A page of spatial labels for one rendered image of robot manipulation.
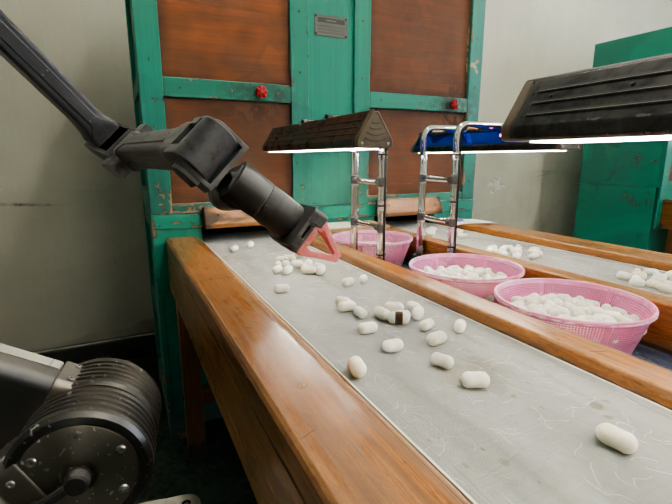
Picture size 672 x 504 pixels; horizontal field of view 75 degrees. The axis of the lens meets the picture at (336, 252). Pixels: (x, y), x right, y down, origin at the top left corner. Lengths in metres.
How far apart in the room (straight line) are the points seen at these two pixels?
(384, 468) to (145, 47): 1.39
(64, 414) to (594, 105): 0.58
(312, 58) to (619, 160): 2.43
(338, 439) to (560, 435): 0.24
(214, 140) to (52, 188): 1.85
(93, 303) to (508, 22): 3.13
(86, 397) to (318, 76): 1.40
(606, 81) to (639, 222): 3.01
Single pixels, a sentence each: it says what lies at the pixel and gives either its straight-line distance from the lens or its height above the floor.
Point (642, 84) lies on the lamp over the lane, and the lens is 0.50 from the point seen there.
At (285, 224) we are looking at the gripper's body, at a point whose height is 0.93.
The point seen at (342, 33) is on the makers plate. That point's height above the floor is 1.46.
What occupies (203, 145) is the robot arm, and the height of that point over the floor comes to 1.04.
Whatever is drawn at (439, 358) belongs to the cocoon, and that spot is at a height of 0.75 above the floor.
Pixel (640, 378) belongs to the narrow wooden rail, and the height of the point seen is 0.76.
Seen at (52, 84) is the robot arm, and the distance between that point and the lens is 0.96.
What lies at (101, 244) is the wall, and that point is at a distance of 2.42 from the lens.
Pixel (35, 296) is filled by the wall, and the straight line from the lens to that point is 2.49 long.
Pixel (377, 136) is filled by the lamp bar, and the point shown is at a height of 1.06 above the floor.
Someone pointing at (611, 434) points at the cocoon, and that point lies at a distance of 0.54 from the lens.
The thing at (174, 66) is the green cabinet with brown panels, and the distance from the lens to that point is 1.58.
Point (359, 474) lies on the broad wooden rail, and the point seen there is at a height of 0.76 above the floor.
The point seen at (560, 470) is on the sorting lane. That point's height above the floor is 0.74.
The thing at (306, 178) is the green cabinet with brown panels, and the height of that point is 0.95.
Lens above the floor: 1.02
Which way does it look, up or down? 12 degrees down
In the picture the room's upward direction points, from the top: straight up
